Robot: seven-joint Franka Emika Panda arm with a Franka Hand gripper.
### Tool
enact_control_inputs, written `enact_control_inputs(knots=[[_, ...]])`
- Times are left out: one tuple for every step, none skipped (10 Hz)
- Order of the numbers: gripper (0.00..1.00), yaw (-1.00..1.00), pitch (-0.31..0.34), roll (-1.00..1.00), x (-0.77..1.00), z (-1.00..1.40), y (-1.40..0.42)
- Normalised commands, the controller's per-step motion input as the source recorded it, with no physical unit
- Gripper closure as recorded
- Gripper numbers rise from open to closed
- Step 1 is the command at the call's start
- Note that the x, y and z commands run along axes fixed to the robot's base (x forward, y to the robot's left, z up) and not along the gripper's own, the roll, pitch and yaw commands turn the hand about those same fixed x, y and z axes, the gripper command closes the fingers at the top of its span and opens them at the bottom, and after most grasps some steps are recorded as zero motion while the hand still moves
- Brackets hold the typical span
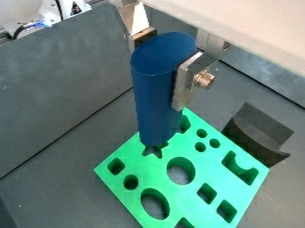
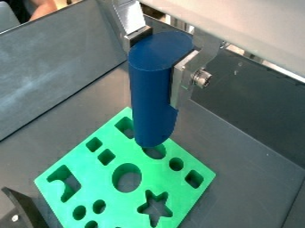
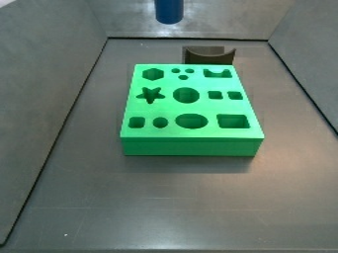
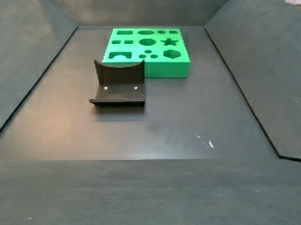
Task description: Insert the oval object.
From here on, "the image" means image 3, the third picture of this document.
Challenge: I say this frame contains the blue oval peg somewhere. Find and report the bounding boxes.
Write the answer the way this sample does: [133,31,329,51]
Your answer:
[155,0,183,25]

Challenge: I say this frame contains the dark curved holder block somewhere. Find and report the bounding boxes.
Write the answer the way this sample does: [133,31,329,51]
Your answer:
[182,45,237,65]

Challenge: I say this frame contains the green shape sorter block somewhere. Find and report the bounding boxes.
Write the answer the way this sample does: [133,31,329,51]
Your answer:
[120,64,265,156]

